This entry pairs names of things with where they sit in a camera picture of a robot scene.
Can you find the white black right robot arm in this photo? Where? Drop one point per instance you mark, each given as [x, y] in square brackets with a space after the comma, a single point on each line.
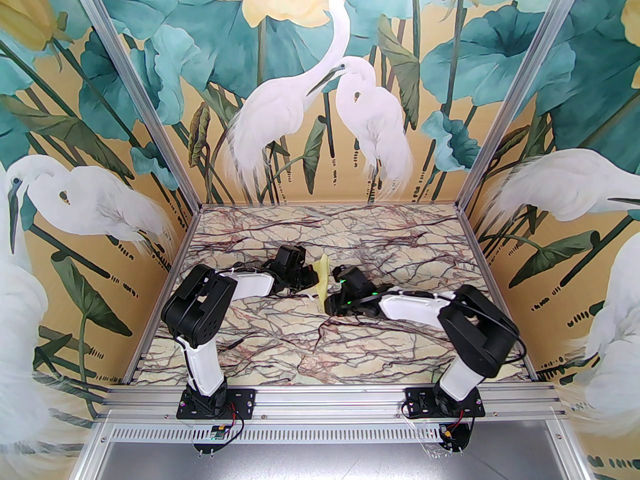
[475, 333]

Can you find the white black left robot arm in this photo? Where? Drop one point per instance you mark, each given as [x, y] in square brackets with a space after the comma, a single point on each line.
[200, 313]

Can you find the aluminium frame crossbar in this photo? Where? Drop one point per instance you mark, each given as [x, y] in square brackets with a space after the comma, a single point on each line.
[325, 400]

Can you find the small green circuit board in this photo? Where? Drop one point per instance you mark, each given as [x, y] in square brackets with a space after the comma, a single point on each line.
[216, 434]

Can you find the small yellow connector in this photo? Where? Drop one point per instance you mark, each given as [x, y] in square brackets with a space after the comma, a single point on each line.
[450, 434]

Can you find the aluminium frame post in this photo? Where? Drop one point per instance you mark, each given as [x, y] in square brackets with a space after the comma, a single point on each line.
[142, 93]
[515, 93]

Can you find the pale yellow paper sheet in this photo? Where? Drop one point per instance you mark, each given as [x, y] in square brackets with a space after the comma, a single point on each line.
[324, 273]

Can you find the aluminium table side rail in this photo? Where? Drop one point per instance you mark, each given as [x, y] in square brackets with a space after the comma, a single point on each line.
[182, 248]
[479, 248]

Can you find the white plastic scrap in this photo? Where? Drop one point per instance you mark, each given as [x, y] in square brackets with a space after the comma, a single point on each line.
[313, 296]

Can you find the grey metal sheet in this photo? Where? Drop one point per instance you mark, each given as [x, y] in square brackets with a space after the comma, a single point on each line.
[325, 463]

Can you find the perforated metal strip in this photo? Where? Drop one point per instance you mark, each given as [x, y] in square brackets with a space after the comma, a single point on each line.
[325, 433]

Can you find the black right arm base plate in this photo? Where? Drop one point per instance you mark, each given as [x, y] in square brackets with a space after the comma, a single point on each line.
[415, 402]

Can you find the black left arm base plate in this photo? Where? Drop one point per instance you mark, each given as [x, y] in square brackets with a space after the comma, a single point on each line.
[245, 400]

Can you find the black mounting bracket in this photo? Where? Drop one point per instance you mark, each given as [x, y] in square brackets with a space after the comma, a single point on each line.
[465, 443]

